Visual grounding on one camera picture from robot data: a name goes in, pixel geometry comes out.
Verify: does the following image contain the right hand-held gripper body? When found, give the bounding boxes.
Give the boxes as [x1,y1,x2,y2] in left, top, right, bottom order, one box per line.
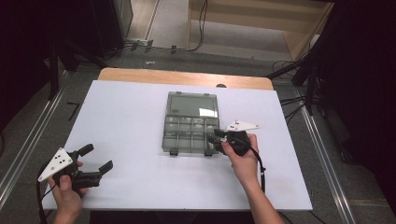
[217,119,261,156]

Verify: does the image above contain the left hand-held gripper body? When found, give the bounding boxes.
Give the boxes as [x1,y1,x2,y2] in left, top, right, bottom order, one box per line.
[37,147,104,196]

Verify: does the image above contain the transparent grey compartment box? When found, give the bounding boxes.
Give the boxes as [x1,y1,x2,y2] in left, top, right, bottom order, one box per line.
[161,91,220,158]

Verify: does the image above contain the person's right hand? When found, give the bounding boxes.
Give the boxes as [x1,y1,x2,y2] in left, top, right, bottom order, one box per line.
[220,133,262,189]

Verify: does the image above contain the person's left hand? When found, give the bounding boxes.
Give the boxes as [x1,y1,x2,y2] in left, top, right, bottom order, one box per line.
[49,175,86,217]

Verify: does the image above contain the wooden table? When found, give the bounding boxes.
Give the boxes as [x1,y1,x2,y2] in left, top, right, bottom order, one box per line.
[97,67,275,91]

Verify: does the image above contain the black stand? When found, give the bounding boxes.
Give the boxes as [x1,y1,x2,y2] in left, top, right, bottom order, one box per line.
[46,36,82,101]

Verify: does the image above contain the wooden shelf unit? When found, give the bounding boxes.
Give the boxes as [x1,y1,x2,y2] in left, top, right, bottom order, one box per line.
[186,0,336,63]

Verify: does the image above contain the black curtain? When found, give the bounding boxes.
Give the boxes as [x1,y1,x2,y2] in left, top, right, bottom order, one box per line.
[0,0,104,132]
[306,0,396,216]

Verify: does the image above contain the dark cabinet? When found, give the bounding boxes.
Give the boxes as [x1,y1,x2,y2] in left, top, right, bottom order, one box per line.
[90,0,134,59]

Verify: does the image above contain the aluminium floor rail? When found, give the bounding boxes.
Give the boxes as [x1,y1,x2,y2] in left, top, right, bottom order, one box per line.
[0,70,70,203]
[293,88,358,224]

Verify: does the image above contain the right hand-held gripper cable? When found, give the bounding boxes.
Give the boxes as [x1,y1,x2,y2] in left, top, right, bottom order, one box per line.
[248,145,267,194]

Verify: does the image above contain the hand-held gripper cable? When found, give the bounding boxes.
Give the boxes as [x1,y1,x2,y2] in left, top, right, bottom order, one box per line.
[35,164,58,224]
[248,145,267,194]

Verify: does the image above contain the left hand-held gripper cable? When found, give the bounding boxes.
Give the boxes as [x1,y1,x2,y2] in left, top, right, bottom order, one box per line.
[35,164,58,224]

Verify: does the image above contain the bundle of black floor cables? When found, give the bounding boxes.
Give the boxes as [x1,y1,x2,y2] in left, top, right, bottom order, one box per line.
[266,60,314,127]

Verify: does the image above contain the black hanging cable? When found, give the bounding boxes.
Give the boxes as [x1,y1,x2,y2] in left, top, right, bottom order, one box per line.
[174,0,209,53]

